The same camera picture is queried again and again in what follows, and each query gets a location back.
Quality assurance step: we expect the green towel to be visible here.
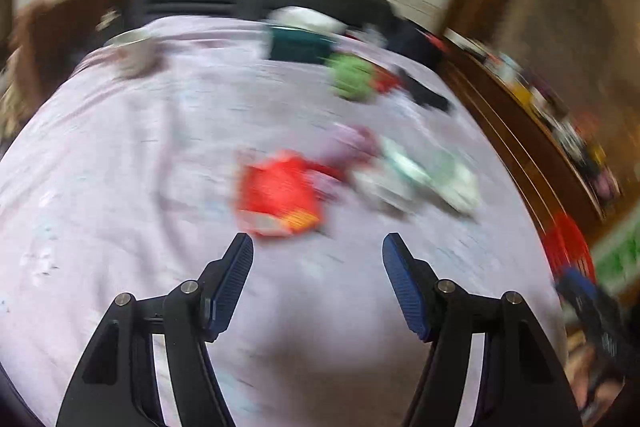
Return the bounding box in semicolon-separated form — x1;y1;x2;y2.
327;52;378;102

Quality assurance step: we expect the teal white tissue pack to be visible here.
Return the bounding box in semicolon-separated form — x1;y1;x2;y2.
377;134;436;188

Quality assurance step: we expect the white cup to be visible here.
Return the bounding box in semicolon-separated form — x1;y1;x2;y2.
102;32;166;80

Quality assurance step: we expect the wooden cabinet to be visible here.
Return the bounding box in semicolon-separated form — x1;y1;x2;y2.
440;0;640;258

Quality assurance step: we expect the pink red wrapper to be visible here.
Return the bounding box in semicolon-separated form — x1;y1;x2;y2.
307;124;383;200

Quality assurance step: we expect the red pouch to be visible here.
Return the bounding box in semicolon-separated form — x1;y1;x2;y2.
372;67;406;95

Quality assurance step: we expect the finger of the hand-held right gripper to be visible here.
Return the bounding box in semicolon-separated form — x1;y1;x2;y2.
555;269;628;358

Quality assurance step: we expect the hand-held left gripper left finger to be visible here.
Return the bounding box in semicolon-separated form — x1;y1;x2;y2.
56;232;255;427

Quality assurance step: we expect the dark green tissue box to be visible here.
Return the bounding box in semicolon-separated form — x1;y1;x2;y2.
262;7;346;65

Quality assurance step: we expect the purple floral tablecloth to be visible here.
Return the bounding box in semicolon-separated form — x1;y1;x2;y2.
0;14;568;427

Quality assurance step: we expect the white green packet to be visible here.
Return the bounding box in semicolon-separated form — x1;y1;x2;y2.
350;167;418;218

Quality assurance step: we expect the bamboo print glass panel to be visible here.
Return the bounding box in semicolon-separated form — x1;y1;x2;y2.
592;227;640;294

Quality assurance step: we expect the black gun-shaped tool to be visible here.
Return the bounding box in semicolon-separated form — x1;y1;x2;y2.
400;69;453;112

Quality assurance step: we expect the white glove green cuff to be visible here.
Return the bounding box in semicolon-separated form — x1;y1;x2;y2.
430;149;483;215

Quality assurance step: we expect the red plastic basket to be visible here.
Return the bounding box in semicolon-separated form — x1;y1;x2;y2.
542;212;598;283

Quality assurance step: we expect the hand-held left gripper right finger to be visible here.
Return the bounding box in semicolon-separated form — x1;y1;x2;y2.
382;232;586;427

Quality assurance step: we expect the torn red small box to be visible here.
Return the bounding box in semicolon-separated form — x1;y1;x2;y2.
235;149;323;238

